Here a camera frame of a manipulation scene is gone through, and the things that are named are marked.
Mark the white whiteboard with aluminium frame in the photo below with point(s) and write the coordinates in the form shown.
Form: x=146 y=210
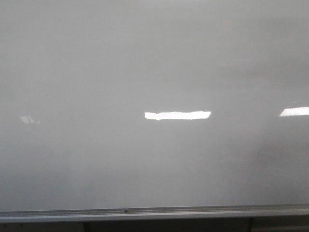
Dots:
x=133 y=104

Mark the grey marker tray ledge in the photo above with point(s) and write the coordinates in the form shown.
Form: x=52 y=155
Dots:
x=155 y=213

